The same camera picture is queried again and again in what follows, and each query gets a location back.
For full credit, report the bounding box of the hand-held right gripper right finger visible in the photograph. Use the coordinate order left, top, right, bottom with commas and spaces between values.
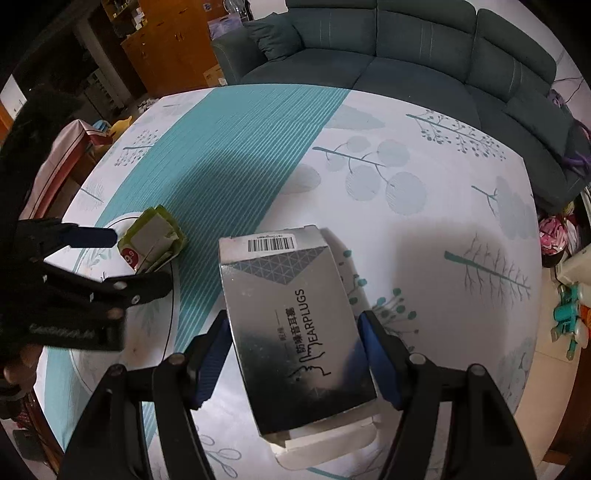
359, 311, 540, 480

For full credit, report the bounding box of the pink clothes pile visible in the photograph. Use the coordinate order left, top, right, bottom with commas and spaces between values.
537, 214, 579, 269

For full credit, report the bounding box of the dark green sofa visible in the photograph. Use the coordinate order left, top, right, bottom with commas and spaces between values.
211, 0, 583, 214

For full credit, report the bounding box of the dark green sofa cushion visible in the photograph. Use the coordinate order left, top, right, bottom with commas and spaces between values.
244, 11, 306, 62
503, 85, 574, 158

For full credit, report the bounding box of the wooden cabinet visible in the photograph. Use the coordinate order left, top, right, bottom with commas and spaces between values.
120, 0, 223, 99

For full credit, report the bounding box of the purple tissue pack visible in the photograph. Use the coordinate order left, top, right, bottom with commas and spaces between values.
207, 0, 256, 38

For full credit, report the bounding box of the silver cardboard box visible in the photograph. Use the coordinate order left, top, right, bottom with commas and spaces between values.
217, 225, 385, 472

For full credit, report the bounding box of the person's left hand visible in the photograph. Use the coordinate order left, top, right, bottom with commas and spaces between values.
2, 345, 41, 394

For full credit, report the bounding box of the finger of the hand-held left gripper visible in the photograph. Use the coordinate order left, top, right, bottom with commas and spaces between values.
17, 222, 119, 260
43, 262, 173, 308

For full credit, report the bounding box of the purple bag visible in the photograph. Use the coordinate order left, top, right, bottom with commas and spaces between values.
549, 78, 591, 172

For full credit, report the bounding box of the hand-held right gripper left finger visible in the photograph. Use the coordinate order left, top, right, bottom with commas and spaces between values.
54, 311, 232, 480

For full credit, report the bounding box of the printed teal white tablecloth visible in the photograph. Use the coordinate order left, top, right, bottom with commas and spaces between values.
34, 84, 544, 480

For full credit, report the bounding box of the brown cardboard box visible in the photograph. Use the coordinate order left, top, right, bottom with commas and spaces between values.
202, 62, 230, 89

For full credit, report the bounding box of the yellow plastic chair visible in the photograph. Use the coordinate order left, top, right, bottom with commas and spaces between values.
108, 117, 133, 140

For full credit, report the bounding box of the green carton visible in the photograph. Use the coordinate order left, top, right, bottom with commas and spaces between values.
117, 205, 188, 276

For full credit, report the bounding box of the pink table cover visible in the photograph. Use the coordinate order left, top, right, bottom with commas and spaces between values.
23, 119, 112, 219

